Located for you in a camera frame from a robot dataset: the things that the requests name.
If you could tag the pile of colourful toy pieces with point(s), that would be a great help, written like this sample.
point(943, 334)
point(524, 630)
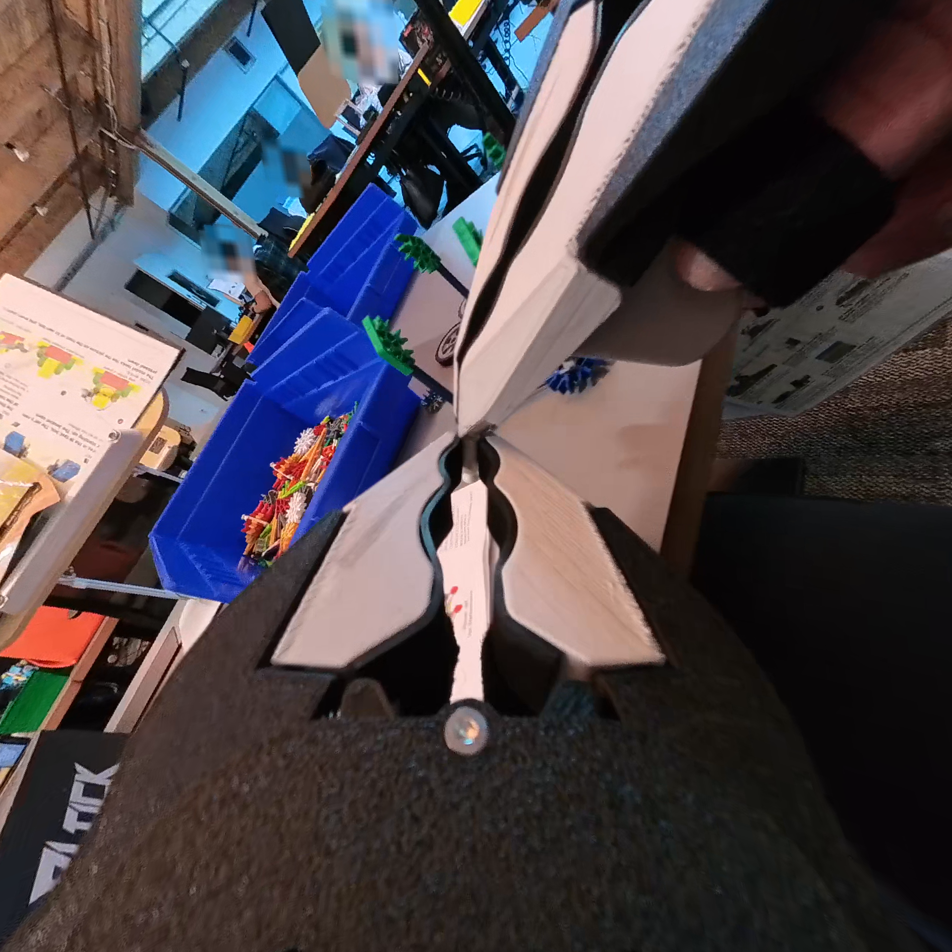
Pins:
point(298, 484)

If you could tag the green toy connector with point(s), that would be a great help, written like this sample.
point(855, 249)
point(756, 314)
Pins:
point(469, 238)
point(390, 345)
point(491, 149)
point(417, 253)

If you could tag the grey toy rod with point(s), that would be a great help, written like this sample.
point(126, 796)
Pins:
point(470, 458)

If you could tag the blue bin with white label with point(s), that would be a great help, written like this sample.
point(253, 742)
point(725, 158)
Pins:
point(223, 491)

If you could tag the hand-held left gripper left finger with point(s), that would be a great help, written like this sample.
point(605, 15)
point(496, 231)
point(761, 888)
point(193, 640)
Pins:
point(372, 573)

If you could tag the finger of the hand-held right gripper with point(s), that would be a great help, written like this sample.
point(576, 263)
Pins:
point(521, 149)
point(543, 313)

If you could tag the orange bag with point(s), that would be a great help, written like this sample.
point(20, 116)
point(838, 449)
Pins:
point(52, 637)

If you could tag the person's right hand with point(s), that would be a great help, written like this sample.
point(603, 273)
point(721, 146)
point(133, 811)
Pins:
point(915, 134)

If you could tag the long wooden desk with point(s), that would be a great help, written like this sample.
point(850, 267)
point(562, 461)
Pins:
point(372, 134)

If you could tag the person's dark printed shirt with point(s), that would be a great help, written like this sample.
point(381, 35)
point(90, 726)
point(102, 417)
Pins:
point(848, 684)

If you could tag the white picture poster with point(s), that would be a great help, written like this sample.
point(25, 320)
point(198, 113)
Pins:
point(75, 372)

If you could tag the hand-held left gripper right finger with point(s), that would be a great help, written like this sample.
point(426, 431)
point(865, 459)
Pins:
point(573, 573)

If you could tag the blue plastic bin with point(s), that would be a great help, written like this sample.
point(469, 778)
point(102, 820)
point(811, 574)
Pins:
point(350, 253)

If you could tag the black toy wheel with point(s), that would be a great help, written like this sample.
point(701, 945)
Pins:
point(446, 339)

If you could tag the blue yellow toy rod frame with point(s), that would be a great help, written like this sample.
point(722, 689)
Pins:
point(573, 375)

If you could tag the black toy box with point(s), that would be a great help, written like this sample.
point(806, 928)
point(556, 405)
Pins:
point(60, 818)

